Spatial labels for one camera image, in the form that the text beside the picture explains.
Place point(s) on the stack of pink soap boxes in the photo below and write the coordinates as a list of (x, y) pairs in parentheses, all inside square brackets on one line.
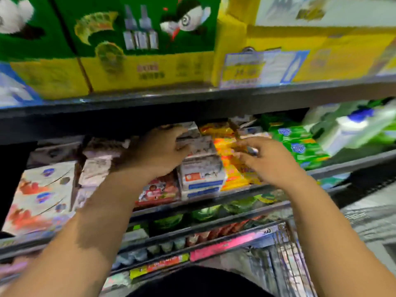
[(159, 191)]

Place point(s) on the white hand sanitizer bottle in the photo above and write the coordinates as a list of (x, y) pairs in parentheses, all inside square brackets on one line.
[(325, 114), (359, 130)]

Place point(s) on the white floral packet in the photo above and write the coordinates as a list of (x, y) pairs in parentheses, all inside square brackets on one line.
[(116, 281)]

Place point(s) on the row of blue white tubes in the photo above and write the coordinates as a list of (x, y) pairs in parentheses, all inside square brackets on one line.
[(148, 253)]

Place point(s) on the row of red tubes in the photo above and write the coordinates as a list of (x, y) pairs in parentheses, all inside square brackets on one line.
[(216, 233)]

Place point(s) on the person's left forearm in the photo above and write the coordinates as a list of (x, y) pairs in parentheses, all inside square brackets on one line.
[(74, 244)]

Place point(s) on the flat yellow box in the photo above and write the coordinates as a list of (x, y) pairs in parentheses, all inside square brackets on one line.
[(346, 55)]

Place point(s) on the person's right hand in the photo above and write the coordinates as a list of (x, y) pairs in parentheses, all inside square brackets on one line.
[(275, 167)]

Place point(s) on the stack of yellow soap boxes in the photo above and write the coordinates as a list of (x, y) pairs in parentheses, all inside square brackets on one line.
[(232, 176)]

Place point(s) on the row of pink orange packets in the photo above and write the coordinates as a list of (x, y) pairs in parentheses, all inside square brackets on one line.
[(12, 270)]

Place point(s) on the stack of white purple soap boxes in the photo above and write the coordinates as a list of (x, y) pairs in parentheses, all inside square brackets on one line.
[(250, 128)]

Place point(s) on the stack of white orange soap boxes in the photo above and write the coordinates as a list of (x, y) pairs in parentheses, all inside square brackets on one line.
[(201, 179)]

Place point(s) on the white purple shield soap box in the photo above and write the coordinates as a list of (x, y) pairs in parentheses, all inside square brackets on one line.
[(55, 151)]

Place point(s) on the pink flat pack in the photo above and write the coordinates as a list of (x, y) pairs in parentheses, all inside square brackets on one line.
[(229, 244)]

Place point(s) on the person's right forearm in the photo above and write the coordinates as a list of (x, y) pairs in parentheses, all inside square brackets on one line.
[(346, 244)]

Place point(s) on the white blue price tag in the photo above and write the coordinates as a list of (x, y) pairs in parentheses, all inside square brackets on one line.
[(15, 89), (260, 68)]

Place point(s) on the green box mosquito print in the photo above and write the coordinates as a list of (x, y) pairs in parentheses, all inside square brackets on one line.
[(136, 65), (37, 65)]

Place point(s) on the green white carton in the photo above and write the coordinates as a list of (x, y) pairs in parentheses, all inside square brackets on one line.
[(135, 235)]

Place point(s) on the person's left hand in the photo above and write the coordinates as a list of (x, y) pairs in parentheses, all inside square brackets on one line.
[(154, 154)]

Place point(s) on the stack of green soap boxes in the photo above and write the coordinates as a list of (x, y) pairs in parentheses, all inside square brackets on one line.
[(300, 148)]

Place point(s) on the yellow red flat pack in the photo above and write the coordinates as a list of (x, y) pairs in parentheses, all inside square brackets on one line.
[(159, 266)]

